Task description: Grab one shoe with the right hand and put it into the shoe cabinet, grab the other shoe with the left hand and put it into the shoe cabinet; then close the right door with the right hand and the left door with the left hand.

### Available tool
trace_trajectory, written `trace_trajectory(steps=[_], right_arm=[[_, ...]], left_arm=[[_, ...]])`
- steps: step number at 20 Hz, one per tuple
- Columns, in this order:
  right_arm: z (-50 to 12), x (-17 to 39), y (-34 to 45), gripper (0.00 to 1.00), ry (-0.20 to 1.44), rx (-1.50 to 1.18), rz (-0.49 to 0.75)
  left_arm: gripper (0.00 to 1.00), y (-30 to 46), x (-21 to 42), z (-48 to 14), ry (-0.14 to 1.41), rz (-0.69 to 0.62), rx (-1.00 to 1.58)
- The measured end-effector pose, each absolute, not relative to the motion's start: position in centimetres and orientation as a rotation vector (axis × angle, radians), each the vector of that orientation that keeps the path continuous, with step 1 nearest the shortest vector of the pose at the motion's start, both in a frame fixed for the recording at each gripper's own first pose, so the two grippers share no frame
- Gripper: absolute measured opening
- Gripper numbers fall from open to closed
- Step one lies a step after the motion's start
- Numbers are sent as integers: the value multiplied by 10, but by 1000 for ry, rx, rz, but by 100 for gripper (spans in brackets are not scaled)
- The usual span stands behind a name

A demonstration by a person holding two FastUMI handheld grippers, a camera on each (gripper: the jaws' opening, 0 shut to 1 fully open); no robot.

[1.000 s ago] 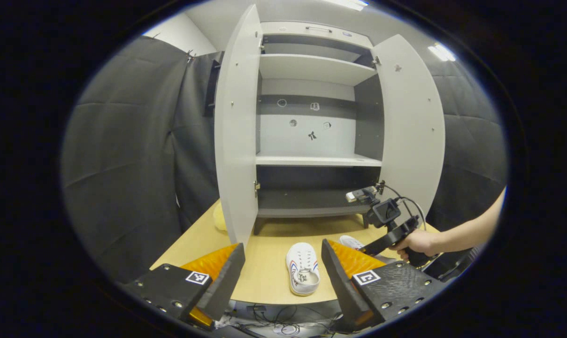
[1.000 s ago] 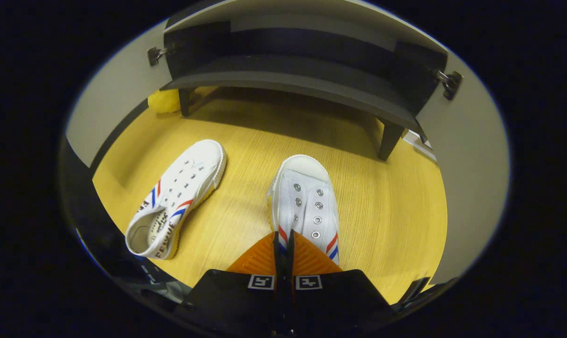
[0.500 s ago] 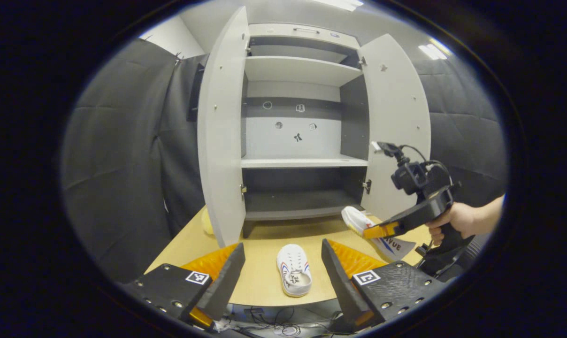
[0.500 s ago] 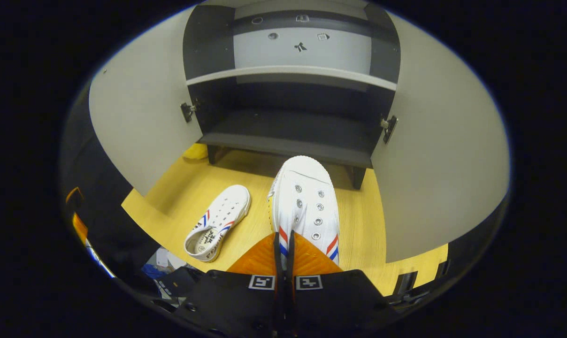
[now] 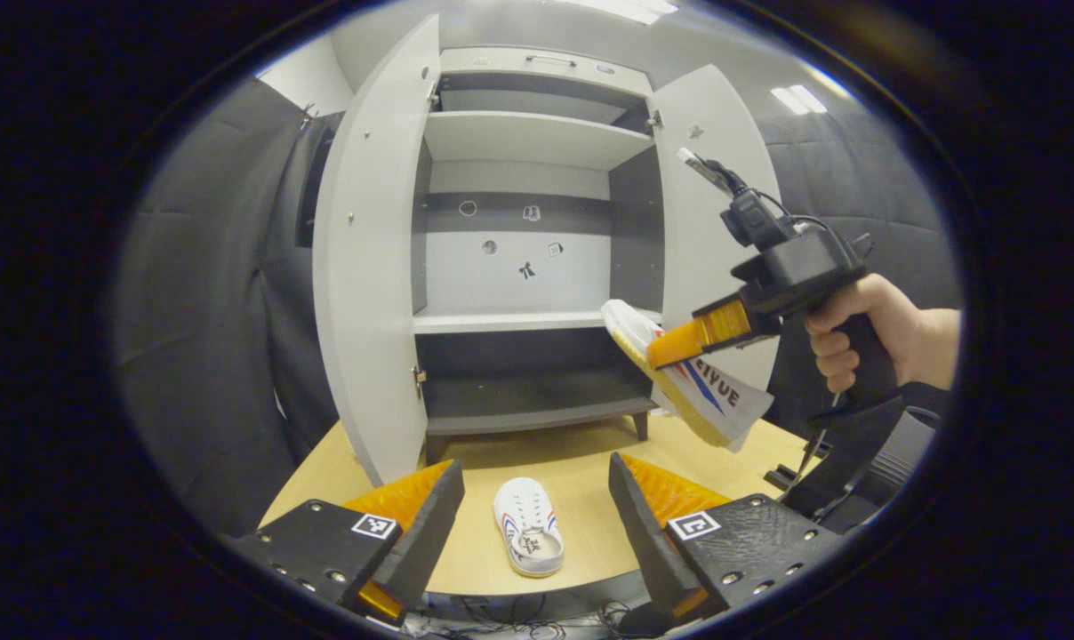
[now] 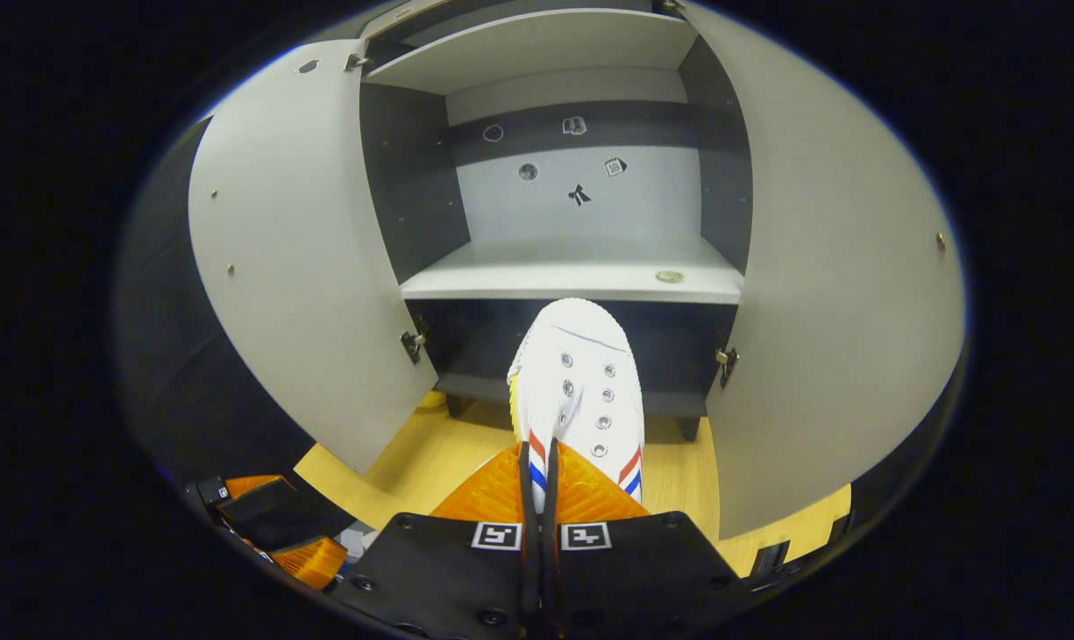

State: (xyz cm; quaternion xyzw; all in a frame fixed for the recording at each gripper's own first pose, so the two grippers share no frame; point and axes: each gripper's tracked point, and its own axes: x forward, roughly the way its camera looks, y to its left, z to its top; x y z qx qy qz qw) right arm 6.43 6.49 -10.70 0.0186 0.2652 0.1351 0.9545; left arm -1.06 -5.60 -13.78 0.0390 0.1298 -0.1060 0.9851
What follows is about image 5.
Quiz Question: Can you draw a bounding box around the black chair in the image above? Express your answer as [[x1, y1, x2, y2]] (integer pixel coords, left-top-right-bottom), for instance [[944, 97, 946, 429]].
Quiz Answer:
[[762, 396, 940, 536]]

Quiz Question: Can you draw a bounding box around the ceiling light panel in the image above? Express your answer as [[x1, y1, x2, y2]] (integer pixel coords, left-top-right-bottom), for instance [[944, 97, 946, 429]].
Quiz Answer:
[[770, 84, 830, 116]]

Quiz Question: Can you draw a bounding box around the white shoe cabinet door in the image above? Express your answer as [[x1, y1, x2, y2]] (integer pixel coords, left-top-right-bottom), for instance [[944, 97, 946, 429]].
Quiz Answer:
[[651, 64, 783, 419], [313, 13, 442, 488]]

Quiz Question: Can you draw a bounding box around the white canvas shoe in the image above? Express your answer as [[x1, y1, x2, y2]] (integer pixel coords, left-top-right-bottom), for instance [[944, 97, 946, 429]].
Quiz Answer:
[[601, 299, 775, 454], [493, 477, 565, 579]]

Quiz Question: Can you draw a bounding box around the white and grey shoe cabinet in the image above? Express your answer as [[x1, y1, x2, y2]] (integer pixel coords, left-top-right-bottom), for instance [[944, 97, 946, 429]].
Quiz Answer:
[[411, 46, 668, 463]]

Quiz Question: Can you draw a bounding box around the black backdrop cloth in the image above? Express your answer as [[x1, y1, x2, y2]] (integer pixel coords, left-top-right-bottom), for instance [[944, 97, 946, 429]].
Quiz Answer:
[[115, 78, 360, 539], [755, 111, 963, 436]]

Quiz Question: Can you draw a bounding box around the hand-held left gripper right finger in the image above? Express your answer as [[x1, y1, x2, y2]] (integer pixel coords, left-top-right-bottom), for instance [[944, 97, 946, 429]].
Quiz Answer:
[[607, 451, 847, 628]]

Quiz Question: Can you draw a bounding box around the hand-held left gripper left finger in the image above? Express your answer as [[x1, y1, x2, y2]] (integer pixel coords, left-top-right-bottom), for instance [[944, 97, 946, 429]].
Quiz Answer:
[[233, 459, 467, 627]]

